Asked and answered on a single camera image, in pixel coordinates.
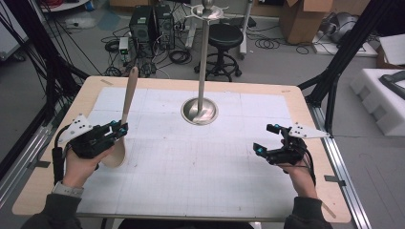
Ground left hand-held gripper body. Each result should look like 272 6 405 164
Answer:
57 113 117 160

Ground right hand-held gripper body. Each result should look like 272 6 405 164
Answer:
265 122 331 166

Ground wooden spoon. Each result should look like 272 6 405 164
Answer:
100 66 139 169

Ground person's left hand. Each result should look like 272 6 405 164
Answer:
61 145 115 192

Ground person's right hand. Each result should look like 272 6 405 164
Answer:
276 137 319 200

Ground grey wristwatch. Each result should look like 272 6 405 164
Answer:
52 180 85 198

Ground black tape strip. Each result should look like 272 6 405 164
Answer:
324 175 347 188
27 160 52 170

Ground white grid mat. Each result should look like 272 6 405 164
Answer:
75 87 303 219

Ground small white power device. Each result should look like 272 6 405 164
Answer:
118 36 130 55

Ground metal utensil stand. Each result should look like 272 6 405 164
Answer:
181 0 229 126

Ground white foam block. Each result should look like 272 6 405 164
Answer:
349 68 405 137

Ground black round stool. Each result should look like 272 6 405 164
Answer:
194 23 245 83

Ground person's dark clothing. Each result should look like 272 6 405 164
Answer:
118 218 256 229

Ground black computer tower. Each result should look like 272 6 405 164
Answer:
128 5 157 44
154 4 176 51

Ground cardboard box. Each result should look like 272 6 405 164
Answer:
279 0 335 46

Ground grey rounded device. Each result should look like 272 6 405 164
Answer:
321 11 359 44

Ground dark curved tool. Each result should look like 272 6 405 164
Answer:
378 70 405 100

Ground white box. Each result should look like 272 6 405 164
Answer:
378 32 405 66

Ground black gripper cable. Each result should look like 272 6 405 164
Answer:
305 147 318 188
52 124 71 185

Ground aluminium rail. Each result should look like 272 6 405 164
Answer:
307 103 373 229
0 125 53 208

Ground black frame stand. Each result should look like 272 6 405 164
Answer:
0 0 91 179
297 0 395 130

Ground coiled black cable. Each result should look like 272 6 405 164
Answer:
168 49 193 66
254 37 281 51

